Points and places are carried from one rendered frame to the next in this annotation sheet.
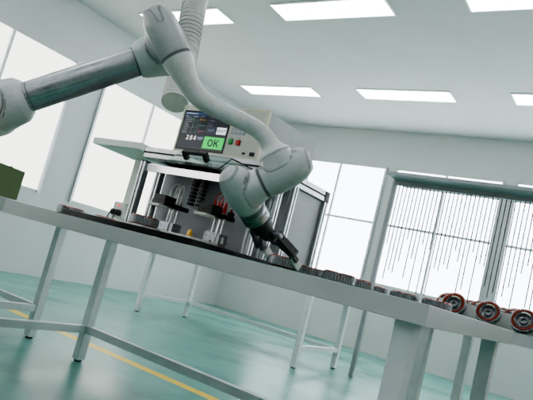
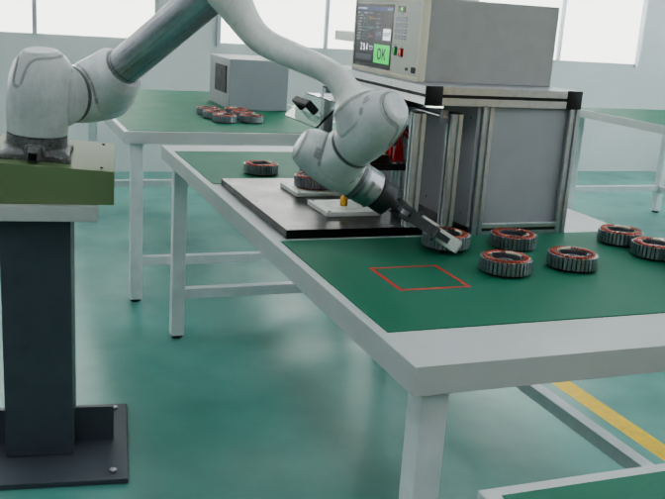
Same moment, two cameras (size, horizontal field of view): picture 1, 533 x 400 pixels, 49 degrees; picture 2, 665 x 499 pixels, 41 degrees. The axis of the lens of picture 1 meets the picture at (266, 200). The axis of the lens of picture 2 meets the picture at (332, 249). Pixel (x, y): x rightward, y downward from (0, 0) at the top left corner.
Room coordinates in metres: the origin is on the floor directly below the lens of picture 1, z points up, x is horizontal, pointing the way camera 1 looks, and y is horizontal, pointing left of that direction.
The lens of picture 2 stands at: (0.17, -1.00, 1.26)
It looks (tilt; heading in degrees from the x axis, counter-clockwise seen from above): 15 degrees down; 33
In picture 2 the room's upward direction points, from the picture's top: 4 degrees clockwise
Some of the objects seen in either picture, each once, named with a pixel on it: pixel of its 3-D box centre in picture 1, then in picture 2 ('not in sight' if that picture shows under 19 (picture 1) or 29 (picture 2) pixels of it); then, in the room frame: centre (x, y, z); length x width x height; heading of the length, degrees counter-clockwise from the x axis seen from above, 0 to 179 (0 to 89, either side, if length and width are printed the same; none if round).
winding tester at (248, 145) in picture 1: (246, 147); (449, 39); (2.41, 0.14, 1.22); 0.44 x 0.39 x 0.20; 55
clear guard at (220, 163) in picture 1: (221, 171); (361, 111); (2.06, 0.18, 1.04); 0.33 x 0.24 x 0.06; 145
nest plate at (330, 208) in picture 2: (188, 238); (343, 207); (2.08, 0.24, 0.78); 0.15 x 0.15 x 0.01; 55
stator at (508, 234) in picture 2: (308, 271); (513, 239); (2.14, -0.22, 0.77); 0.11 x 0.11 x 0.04
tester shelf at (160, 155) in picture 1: (235, 175); (441, 85); (2.42, 0.15, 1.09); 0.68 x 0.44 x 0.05; 55
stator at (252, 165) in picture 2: (70, 211); (260, 167); (2.41, 0.77, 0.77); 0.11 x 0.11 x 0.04
